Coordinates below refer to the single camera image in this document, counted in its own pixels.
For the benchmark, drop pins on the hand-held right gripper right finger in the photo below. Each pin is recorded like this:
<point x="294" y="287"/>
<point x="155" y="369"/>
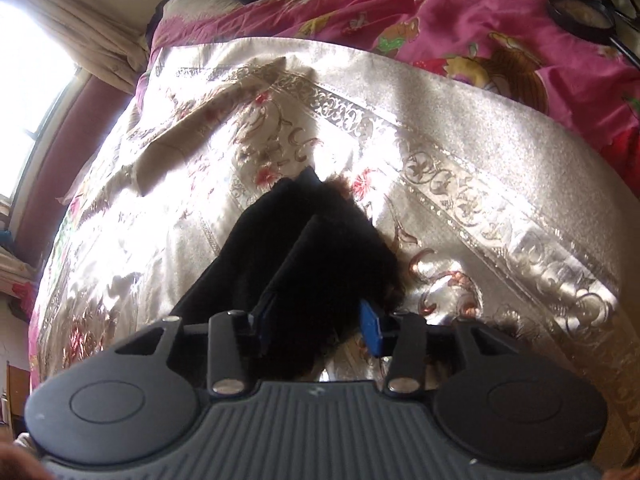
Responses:
<point x="371" y="327"/>

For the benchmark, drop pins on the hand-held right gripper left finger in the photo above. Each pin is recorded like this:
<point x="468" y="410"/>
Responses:
<point x="264" y="320"/>

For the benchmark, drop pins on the black pants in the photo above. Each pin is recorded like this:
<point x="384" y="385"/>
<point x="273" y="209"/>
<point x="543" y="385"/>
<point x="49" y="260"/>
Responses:
<point x="325" y="260"/>

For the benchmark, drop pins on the person's right hand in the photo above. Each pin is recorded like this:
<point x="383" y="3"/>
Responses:
<point x="17" y="465"/>

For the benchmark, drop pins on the gold floral satin bed cover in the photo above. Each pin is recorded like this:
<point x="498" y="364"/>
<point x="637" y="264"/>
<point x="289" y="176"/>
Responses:
<point x="450" y="160"/>

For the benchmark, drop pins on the red bag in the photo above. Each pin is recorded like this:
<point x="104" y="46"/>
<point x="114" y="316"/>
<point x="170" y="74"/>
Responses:
<point x="22" y="297"/>

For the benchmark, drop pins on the maroon padded bench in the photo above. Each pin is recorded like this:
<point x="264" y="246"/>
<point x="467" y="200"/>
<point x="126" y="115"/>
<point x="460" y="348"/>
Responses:
<point x="75" y="160"/>

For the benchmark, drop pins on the wooden cabinet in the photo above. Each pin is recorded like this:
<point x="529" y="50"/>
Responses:
<point x="12" y="390"/>

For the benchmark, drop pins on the blue cloth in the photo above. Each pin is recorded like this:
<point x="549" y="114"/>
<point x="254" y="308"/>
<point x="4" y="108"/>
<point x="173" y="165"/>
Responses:
<point x="6" y="239"/>

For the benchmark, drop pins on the pink floral quilt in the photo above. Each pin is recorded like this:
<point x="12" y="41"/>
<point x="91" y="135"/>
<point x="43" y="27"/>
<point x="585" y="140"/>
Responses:
<point x="450" y="15"/>

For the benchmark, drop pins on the window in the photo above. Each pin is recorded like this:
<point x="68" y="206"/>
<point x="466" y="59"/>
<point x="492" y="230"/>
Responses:
<point x="30" y="85"/>

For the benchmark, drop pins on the beige curtain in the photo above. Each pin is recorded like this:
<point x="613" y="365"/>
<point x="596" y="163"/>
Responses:
<point x="85" y="15"/>

